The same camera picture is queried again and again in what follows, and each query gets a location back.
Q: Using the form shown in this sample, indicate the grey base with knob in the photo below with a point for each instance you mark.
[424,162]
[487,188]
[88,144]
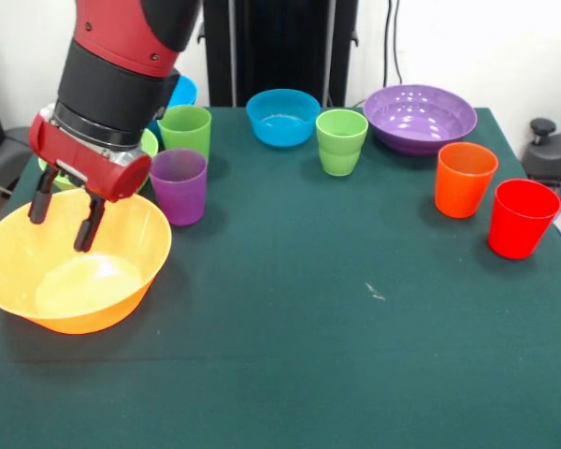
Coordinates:
[556,154]

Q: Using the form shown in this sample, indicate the small blue bowl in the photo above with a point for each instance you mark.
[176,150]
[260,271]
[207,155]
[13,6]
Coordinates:
[280,131]

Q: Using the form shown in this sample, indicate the purple bowl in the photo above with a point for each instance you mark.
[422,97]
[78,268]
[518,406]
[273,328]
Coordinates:
[421,121]

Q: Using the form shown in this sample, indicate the green bowl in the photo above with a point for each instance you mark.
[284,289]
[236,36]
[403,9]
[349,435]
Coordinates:
[149,142]

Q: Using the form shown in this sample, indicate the orange bowl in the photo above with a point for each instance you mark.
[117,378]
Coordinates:
[23,262]

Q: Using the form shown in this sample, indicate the red cup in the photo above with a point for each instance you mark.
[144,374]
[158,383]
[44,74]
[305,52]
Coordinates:
[519,234]

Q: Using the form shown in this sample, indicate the dark green table cloth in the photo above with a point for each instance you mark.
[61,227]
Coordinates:
[308,327]

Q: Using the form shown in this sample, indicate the purple cup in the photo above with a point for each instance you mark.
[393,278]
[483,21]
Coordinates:
[180,196]

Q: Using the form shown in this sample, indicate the large blue bowl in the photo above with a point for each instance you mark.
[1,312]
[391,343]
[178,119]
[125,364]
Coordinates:
[184,91]

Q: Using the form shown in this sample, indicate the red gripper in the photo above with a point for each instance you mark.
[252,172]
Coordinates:
[84,161]

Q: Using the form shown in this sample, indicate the orange cup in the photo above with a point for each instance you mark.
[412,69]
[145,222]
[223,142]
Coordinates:
[460,192]

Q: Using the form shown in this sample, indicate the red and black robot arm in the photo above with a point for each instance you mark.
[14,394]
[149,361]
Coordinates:
[117,89]

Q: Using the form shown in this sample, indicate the stepped green cup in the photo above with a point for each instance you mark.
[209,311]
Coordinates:
[340,154]

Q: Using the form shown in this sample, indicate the plain green cup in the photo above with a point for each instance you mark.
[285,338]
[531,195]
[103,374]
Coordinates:
[187,133]

